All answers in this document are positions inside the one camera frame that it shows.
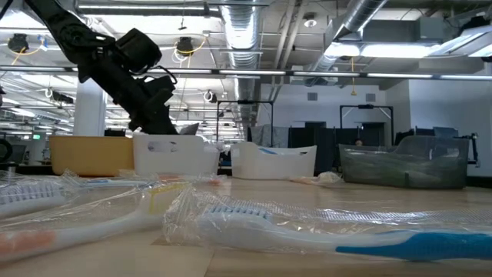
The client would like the long linear light bar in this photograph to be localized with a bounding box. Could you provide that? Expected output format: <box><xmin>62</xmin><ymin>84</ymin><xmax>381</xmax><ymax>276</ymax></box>
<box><xmin>0</xmin><ymin>65</ymin><xmax>492</xmax><ymax>81</ymax></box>

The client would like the bright ceiling light panel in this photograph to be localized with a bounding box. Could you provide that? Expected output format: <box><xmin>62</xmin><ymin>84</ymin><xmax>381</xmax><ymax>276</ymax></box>
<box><xmin>324</xmin><ymin>41</ymin><xmax>437</xmax><ymax>59</ymax></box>

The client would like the white building column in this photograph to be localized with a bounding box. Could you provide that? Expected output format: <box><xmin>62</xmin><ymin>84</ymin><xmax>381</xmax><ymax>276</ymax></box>
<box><xmin>72</xmin><ymin>78</ymin><xmax>108</xmax><ymax>138</ymax></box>

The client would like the black ceiling device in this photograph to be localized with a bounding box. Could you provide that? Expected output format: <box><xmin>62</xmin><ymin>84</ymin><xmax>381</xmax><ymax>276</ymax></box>
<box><xmin>175</xmin><ymin>35</ymin><xmax>195</xmax><ymax>58</ymax></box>
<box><xmin>7</xmin><ymin>33</ymin><xmax>28</xmax><ymax>54</ymax></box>

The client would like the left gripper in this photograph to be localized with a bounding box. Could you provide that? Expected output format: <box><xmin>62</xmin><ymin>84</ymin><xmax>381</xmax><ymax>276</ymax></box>
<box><xmin>78</xmin><ymin>37</ymin><xmax>180</xmax><ymax>136</ymax></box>

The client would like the black metal rig frame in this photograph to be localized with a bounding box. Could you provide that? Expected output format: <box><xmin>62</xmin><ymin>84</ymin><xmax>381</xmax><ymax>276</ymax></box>
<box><xmin>339</xmin><ymin>103</ymin><xmax>394</xmax><ymax>142</ymax></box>

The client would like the wide white plastic bin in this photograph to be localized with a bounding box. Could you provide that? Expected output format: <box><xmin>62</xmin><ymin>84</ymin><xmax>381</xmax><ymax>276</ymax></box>
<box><xmin>230</xmin><ymin>141</ymin><xmax>318</xmax><ymax>180</ymax></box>

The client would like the orange plastic bin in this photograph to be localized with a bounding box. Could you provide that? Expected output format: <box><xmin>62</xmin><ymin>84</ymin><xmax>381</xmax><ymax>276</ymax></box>
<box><xmin>48</xmin><ymin>135</ymin><xmax>135</xmax><ymax>177</ymax></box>

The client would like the background computer monitor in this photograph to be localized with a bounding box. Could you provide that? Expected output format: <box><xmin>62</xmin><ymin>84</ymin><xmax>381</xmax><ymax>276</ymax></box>
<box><xmin>433</xmin><ymin>125</ymin><xmax>460</xmax><ymax>139</ymax></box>

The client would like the tilted background monitor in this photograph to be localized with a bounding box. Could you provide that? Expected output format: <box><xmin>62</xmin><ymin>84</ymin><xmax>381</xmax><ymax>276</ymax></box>
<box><xmin>177</xmin><ymin>122</ymin><xmax>201</xmax><ymax>136</ymax></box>

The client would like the angled ceiling light panel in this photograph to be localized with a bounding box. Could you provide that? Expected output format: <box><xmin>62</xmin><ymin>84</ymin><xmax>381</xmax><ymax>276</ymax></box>
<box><xmin>430</xmin><ymin>23</ymin><xmax>492</xmax><ymax>58</ymax></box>

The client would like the yellow ceiling cable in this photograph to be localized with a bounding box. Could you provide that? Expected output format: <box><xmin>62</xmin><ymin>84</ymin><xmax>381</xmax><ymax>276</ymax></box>
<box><xmin>8</xmin><ymin>36</ymin><xmax>49</xmax><ymax>66</ymax></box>
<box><xmin>173</xmin><ymin>35</ymin><xmax>209</xmax><ymax>65</ymax></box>

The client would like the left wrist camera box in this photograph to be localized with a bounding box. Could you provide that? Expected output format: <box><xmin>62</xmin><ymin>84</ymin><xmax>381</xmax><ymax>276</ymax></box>
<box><xmin>114</xmin><ymin>27</ymin><xmax>163</xmax><ymax>75</ymax></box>

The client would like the narrow white plastic bin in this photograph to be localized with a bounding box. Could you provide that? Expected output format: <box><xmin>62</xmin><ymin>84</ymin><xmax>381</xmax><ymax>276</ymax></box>
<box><xmin>132</xmin><ymin>133</ymin><xmax>221</xmax><ymax>177</ymax></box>

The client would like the wrapped orange toothbrush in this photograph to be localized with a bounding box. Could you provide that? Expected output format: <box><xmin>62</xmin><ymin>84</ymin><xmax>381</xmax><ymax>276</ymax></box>
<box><xmin>157</xmin><ymin>172</ymin><xmax>228</xmax><ymax>188</ymax></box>
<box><xmin>0</xmin><ymin>182</ymin><xmax>191</xmax><ymax>263</ymax></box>
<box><xmin>290</xmin><ymin>171</ymin><xmax>344</xmax><ymax>185</ymax></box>

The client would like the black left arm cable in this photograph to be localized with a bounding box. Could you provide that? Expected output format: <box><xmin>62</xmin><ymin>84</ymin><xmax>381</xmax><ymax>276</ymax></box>
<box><xmin>144</xmin><ymin>64</ymin><xmax>178</xmax><ymax>86</ymax></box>

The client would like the yellow hanging cord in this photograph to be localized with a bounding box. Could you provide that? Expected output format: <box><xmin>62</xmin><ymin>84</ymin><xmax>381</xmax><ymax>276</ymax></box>
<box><xmin>349</xmin><ymin>56</ymin><xmax>358</xmax><ymax>97</ymax></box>

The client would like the dark translucent plastic bin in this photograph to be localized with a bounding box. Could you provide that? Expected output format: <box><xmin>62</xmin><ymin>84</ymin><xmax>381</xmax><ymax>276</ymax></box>
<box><xmin>339</xmin><ymin>135</ymin><xmax>470</xmax><ymax>189</ymax></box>

